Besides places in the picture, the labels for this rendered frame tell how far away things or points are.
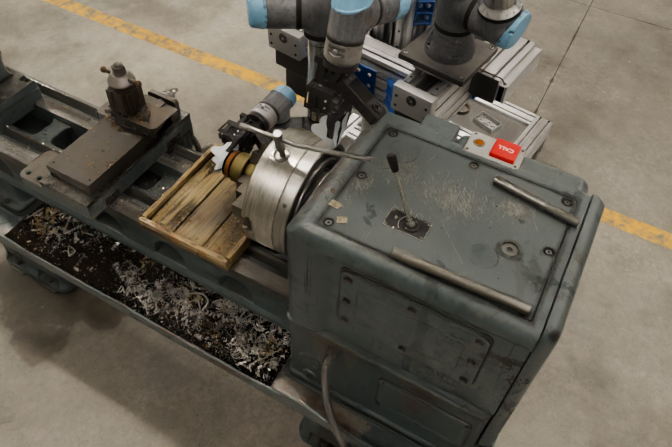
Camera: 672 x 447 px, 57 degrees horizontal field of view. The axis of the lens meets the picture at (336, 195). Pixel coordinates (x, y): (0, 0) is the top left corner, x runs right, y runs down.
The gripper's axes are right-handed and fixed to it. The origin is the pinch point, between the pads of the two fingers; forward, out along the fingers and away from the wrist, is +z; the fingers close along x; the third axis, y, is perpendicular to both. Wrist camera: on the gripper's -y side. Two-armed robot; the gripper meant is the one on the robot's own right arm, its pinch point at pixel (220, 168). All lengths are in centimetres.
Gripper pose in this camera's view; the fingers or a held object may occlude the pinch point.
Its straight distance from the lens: 164.1
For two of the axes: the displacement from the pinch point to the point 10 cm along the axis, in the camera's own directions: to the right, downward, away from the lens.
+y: -8.7, -4.0, 3.1
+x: 0.4, -6.6, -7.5
